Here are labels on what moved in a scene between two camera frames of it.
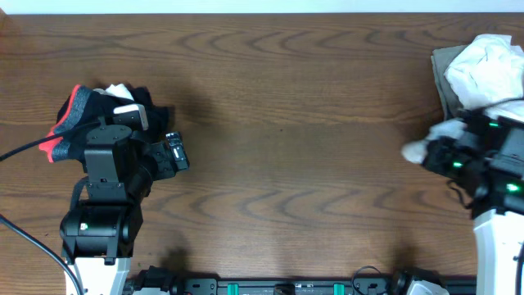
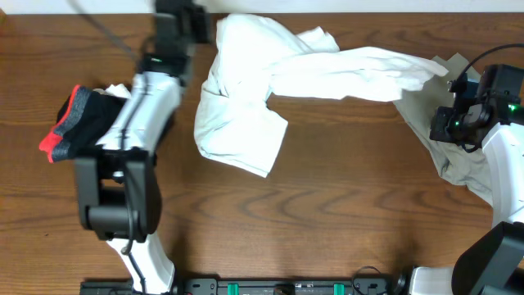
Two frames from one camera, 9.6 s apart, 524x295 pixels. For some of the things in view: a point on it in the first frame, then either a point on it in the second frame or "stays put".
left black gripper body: x=154 y=165 -> x=190 y=33
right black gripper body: x=449 y=161 -> x=450 y=126
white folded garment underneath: x=119 y=90 stays put
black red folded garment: x=85 y=105 stays put
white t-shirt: x=491 y=69 -> x=258 y=58
